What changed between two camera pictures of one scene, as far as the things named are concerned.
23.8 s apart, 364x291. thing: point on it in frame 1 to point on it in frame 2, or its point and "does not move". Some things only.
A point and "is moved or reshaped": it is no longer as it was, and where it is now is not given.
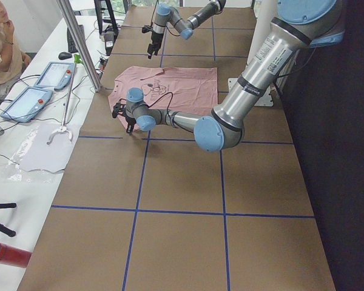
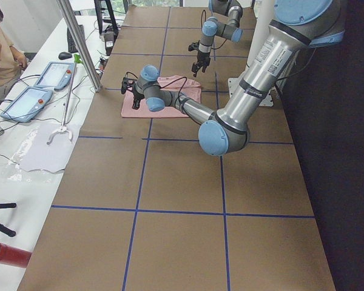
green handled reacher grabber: [64, 128] does not move
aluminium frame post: [80, 43] does not move
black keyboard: [71, 46] does not move
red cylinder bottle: [4, 254] does not move
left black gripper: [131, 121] to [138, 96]
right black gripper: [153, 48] to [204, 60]
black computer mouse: [64, 55] does not move
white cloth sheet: [48, 147] does not move
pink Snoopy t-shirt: [188, 90] is moved or reshaped
